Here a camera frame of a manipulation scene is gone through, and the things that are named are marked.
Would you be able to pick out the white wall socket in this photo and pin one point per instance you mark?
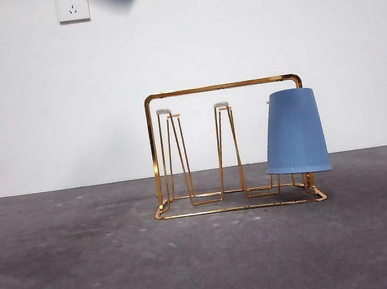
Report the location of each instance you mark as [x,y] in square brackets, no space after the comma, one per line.
[72,5]

